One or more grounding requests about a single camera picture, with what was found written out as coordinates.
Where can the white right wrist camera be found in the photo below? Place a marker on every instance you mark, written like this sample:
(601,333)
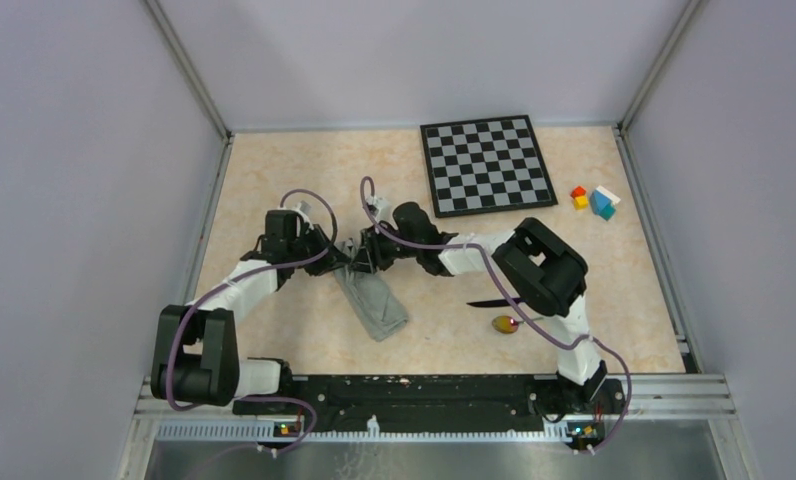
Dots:
(378,207)

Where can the teal wooden block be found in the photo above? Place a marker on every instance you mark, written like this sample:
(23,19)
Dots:
(607,212)

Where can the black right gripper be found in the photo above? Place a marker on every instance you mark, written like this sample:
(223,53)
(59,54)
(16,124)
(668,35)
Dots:
(370,257)

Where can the grey cloth napkin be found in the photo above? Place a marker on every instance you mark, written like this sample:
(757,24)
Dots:
(373,302)

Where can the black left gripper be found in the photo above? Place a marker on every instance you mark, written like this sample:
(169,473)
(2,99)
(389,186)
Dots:
(328,261)

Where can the iridescent metal spoon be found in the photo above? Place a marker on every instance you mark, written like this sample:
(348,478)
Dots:
(508,325)

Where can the yellow wooden block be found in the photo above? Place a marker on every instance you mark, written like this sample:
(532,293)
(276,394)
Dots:
(581,202)

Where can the blue wooden block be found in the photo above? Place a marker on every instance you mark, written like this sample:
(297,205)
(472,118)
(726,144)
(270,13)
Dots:
(599,202)

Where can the white wooden block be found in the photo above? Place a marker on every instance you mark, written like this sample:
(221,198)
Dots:
(612,198)

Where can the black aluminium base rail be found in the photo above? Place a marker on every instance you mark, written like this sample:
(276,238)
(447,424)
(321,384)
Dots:
(445,409)

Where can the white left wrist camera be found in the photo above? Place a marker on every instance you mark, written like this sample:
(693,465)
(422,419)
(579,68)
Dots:
(303,209)

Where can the black and grey chessboard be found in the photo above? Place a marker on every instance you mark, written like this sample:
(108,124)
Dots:
(485,166)

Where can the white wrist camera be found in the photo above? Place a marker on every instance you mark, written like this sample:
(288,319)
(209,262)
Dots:
(378,207)
(303,209)

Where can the dark purple knife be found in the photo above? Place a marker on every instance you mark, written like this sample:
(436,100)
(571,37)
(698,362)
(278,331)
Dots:
(495,303)

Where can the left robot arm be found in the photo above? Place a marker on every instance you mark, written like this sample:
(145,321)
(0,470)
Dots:
(196,359)

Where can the red wooden block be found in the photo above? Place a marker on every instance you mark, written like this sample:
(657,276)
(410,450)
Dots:
(578,191)

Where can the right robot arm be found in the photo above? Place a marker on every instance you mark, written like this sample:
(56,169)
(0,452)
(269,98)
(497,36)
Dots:
(547,274)

